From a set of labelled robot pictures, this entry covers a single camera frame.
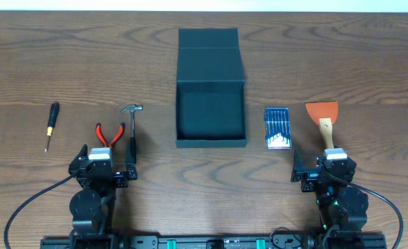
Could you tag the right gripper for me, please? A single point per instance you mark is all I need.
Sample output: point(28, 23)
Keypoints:
point(300, 168)

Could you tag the black yellow screwdriver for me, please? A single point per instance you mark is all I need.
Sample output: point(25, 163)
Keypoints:
point(53, 114)

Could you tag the black handled claw hammer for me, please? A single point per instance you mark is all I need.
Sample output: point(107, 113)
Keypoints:
point(132, 109)

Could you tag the orange scraper wooden handle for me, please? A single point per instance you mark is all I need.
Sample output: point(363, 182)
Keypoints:
point(324, 115)

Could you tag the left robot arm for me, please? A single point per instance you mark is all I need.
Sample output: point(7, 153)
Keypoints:
point(92, 208)

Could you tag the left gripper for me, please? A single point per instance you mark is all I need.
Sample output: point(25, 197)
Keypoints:
point(119, 178)

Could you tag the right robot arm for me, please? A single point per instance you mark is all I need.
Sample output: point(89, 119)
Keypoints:
point(342, 207)

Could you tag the dark green gift box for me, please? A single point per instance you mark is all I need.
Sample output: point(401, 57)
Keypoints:
point(210, 80)

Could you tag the red handled pliers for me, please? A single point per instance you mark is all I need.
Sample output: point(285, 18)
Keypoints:
point(105, 143)

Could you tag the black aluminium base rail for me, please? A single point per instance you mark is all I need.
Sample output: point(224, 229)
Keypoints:
point(288, 241)

